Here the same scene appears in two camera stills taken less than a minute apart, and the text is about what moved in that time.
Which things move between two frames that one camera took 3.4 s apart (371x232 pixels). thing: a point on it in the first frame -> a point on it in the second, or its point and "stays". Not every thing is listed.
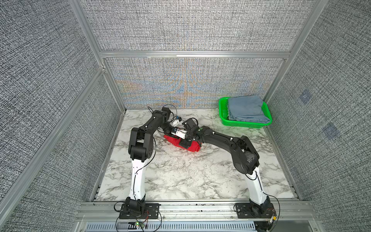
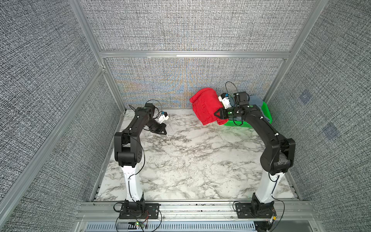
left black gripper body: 167,129 -> 155,127
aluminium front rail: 289,211 stays
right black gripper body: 187,140 -> 231,112
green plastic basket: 222,103 stays
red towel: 195,146 -> 206,103
